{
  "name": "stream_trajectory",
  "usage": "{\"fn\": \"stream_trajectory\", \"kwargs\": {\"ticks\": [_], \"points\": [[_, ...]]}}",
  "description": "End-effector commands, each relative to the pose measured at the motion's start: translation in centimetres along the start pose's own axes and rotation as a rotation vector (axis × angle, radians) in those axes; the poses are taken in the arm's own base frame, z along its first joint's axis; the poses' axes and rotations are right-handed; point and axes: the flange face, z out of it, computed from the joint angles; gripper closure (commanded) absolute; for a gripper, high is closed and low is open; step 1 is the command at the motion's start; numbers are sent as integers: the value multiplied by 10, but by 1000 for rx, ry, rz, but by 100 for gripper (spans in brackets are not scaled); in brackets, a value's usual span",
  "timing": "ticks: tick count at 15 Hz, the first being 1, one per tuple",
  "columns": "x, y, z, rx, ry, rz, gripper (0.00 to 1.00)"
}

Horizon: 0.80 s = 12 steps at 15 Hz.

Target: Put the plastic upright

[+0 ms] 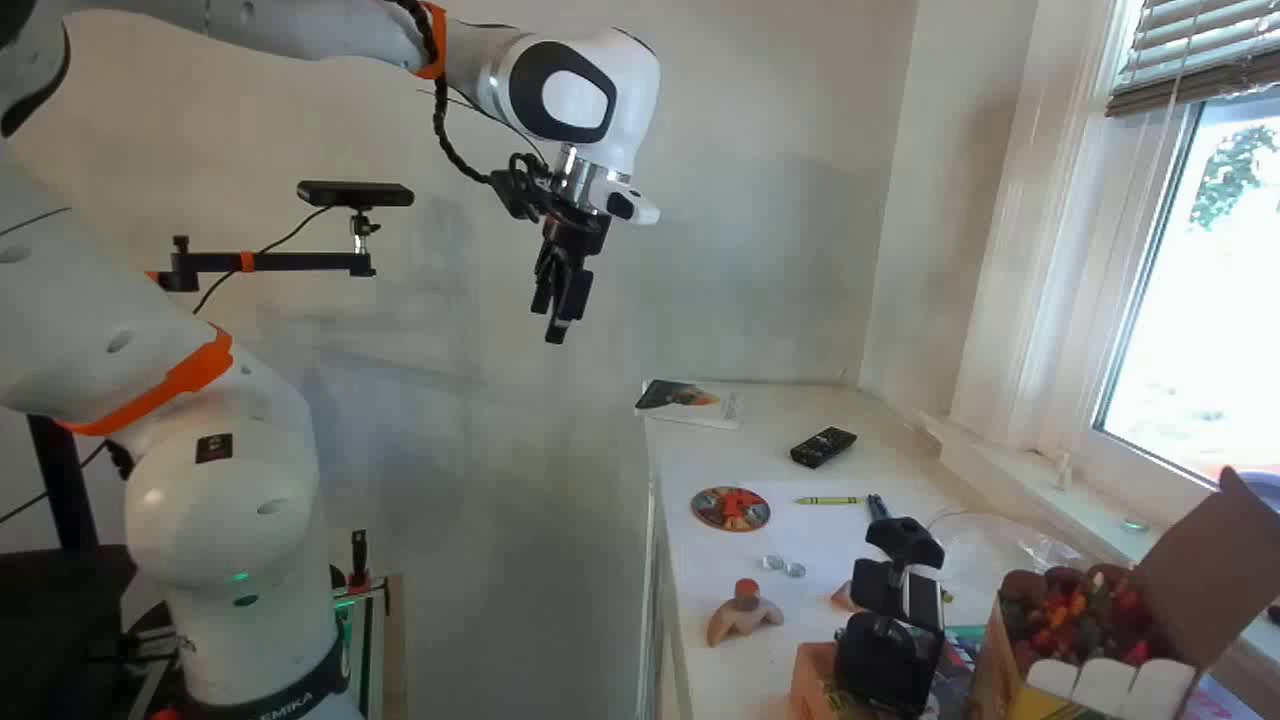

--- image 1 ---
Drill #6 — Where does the wooden tray box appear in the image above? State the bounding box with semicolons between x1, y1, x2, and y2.
787;644;864;720

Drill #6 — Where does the bird picture book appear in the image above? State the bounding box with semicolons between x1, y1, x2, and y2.
634;378;731;422

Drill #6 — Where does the cardboard box of toys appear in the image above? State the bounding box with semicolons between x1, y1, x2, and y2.
966;467;1280;720

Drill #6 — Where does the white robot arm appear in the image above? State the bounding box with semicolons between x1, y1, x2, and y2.
0;0;659;720

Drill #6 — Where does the small figurine toy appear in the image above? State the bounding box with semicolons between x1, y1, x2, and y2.
702;578;785;644

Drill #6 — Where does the black stereo camera on mount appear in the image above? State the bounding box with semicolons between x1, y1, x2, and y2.
297;181;416;212

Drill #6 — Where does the black remote control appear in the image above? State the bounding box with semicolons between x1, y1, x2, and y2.
787;429;854;467

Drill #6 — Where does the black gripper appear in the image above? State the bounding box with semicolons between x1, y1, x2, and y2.
487;153;659;344

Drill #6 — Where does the window blind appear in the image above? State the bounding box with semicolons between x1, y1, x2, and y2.
1106;0;1280;114

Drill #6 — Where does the green crayon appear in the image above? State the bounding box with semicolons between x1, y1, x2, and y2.
791;495;859;506

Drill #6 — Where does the colourful round disc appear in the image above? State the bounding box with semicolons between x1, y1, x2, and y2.
693;484;771;531

